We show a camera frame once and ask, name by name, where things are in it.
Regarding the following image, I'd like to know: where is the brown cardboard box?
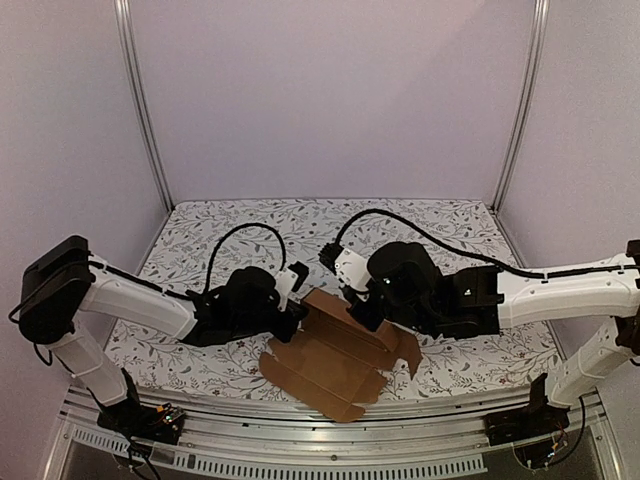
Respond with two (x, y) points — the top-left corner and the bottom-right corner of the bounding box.
(259, 289), (422, 423)

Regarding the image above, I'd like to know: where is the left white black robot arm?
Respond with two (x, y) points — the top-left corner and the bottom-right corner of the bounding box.
(9, 235), (309, 434)

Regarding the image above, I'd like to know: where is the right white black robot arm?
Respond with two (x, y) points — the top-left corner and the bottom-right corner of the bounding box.
(329, 242), (639, 436)

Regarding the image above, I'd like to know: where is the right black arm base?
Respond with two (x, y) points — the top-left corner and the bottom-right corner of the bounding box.
(483, 373), (570, 446)

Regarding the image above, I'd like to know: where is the floral patterned table mat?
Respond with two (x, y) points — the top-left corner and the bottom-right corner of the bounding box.
(106, 199), (562, 402)

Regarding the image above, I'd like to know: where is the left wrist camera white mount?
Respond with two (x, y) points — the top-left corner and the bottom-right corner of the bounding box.
(275, 261), (309, 312)

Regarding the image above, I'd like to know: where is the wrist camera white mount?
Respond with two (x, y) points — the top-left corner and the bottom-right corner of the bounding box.
(275, 261), (309, 312)
(319, 243), (372, 302)

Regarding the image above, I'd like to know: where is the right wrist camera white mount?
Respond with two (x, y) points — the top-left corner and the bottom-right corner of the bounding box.
(319, 243), (372, 302)

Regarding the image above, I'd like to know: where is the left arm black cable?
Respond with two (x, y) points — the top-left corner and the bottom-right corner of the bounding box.
(204, 223), (289, 301)

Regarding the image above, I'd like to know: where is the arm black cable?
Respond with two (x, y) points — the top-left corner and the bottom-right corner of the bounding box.
(334, 208), (640, 281)
(204, 223), (289, 301)

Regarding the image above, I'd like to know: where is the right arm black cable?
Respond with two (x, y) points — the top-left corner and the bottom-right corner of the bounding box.
(334, 208), (640, 281)

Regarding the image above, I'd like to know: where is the aluminium front rail frame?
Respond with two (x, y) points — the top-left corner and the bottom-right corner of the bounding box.
(43, 386), (625, 479)

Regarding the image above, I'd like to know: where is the left aluminium corner post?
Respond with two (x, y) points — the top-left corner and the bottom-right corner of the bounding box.
(114, 0), (175, 214)

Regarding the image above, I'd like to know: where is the aluminium corner post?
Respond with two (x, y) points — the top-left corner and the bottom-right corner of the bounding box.
(490, 0), (550, 216)
(114, 0), (175, 214)

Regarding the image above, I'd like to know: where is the right aluminium corner post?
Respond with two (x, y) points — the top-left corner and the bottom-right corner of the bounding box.
(490, 0), (550, 216)

